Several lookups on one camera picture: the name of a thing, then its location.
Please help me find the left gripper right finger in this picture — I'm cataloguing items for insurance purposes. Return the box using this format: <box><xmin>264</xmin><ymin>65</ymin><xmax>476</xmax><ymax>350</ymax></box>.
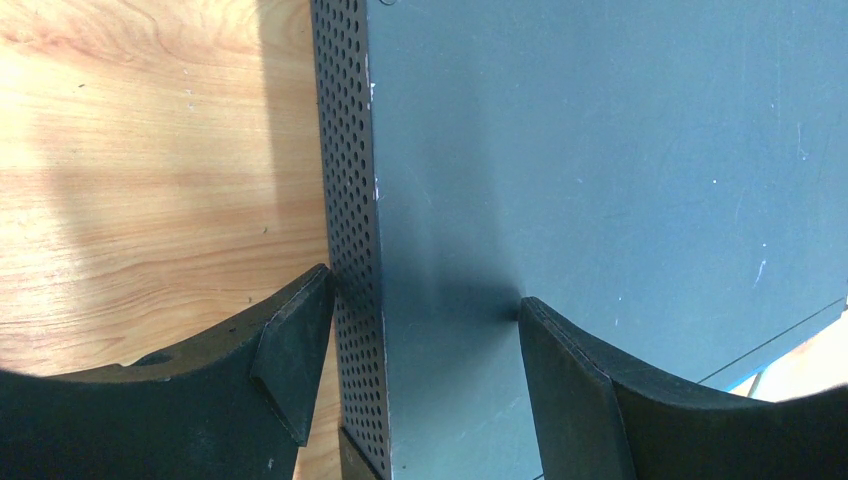
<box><xmin>518</xmin><ymin>297</ymin><xmax>847</xmax><ymax>479</ymax></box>

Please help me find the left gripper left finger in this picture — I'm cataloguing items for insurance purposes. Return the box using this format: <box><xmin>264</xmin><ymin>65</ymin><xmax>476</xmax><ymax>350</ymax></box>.
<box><xmin>1</xmin><ymin>264</ymin><xmax>335</xmax><ymax>479</ymax></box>

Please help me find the dark blue network switch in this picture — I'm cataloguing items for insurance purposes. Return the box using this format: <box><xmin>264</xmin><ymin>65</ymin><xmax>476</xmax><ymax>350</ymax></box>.
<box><xmin>311</xmin><ymin>1</ymin><xmax>847</xmax><ymax>479</ymax></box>

